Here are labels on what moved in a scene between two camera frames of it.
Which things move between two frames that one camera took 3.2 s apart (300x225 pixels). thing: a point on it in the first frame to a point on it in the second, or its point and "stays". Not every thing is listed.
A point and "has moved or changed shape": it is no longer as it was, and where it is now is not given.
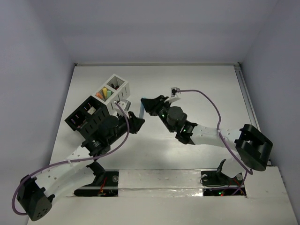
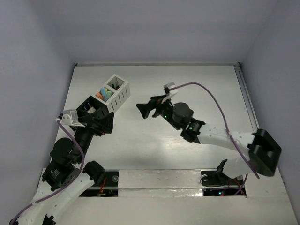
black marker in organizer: (116, 87) stays
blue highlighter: (142, 108) has moved or changed shape
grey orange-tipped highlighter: (99, 94) stays
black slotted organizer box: (85, 119) stays
